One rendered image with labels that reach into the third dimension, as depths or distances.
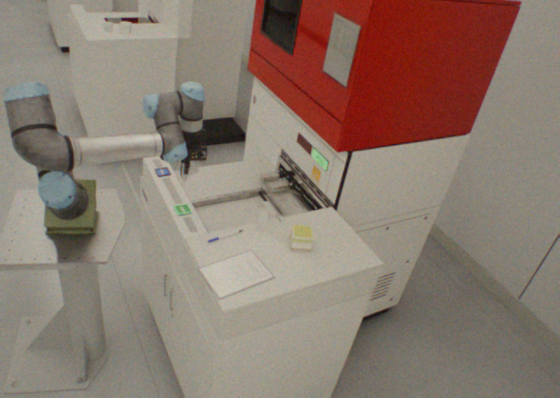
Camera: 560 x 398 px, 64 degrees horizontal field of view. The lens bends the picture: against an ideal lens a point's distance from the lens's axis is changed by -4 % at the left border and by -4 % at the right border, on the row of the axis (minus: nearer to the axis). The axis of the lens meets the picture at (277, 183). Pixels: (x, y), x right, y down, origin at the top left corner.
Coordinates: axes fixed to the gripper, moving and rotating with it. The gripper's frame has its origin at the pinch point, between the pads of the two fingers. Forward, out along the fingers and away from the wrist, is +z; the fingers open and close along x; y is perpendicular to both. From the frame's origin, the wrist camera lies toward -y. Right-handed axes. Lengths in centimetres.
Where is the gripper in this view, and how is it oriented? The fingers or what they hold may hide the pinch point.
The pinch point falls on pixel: (182, 178)
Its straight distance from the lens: 169.5
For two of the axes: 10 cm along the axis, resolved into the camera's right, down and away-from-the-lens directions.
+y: 8.8, -1.5, 4.6
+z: -1.5, 8.2, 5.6
